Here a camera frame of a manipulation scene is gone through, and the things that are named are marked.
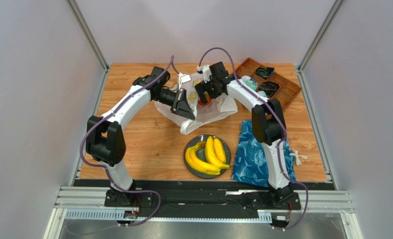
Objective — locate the teal white sock upper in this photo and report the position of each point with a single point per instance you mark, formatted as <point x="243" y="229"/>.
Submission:
<point x="250" y="82"/>

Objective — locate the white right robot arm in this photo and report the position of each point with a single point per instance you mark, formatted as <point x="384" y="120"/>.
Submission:
<point x="268" y="124"/>

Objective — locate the dark rolled sock upper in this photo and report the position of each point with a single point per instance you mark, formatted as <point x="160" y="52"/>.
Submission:
<point x="265" y="72"/>

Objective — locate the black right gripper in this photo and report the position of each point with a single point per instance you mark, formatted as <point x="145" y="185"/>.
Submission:
<point x="202" y="89"/>

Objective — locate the black rolled sock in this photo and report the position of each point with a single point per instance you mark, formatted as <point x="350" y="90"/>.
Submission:
<point x="269" y="88"/>

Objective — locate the teal white sock lower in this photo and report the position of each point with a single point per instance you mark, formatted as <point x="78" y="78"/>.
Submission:
<point x="262" y="94"/>

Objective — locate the white plastic bag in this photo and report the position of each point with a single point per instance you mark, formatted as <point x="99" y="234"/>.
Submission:
<point x="218" y="109"/>

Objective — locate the yellow fake banana bunch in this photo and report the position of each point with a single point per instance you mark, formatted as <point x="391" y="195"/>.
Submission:
<point x="197" y="164"/>

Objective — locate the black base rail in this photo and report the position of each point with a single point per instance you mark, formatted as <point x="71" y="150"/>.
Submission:
<point x="211" y="199"/>

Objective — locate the teal white sock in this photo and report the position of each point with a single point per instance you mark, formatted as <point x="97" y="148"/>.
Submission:
<point x="250" y="82"/>
<point x="262" y="94"/>

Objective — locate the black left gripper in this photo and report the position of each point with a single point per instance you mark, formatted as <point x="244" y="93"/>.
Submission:
<point x="182" y="108"/>

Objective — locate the blue patterned cloth bag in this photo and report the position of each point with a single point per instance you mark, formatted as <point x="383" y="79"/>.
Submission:
<point x="250" y="164"/>

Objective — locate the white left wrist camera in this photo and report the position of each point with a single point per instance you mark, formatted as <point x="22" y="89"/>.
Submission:
<point x="183" y="78"/>

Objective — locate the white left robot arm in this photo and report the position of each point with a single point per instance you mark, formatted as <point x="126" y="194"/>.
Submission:
<point x="104" y="139"/>

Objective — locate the aluminium frame base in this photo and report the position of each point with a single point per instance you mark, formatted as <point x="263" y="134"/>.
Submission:
<point x="92" y="203"/>

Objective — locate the orange fake bell pepper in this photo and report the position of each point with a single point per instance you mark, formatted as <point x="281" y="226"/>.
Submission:
<point x="204" y="101"/>

